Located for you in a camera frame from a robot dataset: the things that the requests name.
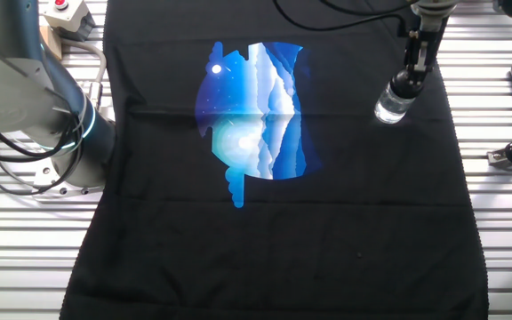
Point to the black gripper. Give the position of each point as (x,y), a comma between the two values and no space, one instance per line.
(429,27)

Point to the clear glass jar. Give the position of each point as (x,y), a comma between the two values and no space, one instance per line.
(389,109)

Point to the black cloth with blue print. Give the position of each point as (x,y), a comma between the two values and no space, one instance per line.
(282,249)

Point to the grey emergency stop button box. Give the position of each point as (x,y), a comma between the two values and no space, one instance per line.
(67,13)

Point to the light wooden block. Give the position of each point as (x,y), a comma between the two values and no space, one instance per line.
(50,42)

